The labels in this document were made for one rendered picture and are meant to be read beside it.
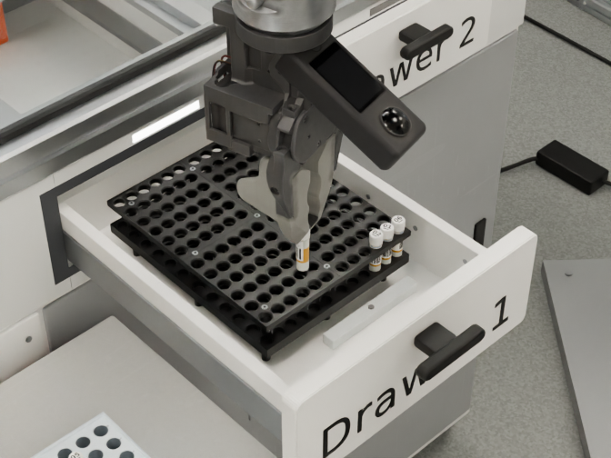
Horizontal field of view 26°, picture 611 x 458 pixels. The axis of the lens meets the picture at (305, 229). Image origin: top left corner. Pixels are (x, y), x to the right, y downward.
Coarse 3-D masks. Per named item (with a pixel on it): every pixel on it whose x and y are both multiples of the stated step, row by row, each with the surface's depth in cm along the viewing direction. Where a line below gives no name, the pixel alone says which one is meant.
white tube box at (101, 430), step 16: (96, 416) 117; (80, 432) 116; (96, 432) 117; (112, 432) 116; (48, 448) 114; (64, 448) 115; (80, 448) 115; (96, 448) 115; (112, 448) 116; (128, 448) 115
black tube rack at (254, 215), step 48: (192, 192) 124; (336, 192) 124; (144, 240) 123; (192, 240) 119; (240, 240) 119; (288, 240) 119; (336, 240) 119; (192, 288) 118; (240, 288) 114; (288, 288) 114; (336, 288) 119; (240, 336) 115; (288, 336) 114
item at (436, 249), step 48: (192, 144) 133; (96, 192) 126; (144, 192) 131; (384, 192) 125; (96, 240) 120; (432, 240) 123; (144, 288) 116; (384, 288) 123; (192, 336) 114; (240, 384) 110; (288, 384) 115
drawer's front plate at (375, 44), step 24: (408, 0) 143; (432, 0) 144; (456, 0) 147; (480, 0) 150; (384, 24) 140; (408, 24) 143; (432, 24) 146; (456, 24) 149; (480, 24) 153; (360, 48) 139; (384, 48) 142; (432, 48) 148; (456, 48) 152; (480, 48) 156; (384, 72) 144; (432, 72) 151
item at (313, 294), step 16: (368, 240) 119; (400, 240) 119; (352, 256) 118; (368, 256) 117; (320, 272) 116; (336, 272) 116; (352, 272) 116; (304, 288) 114; (320, 288) 114; (272, 304) 113; (304, 304) 113; (256, 320) 112; (272, 320) 112
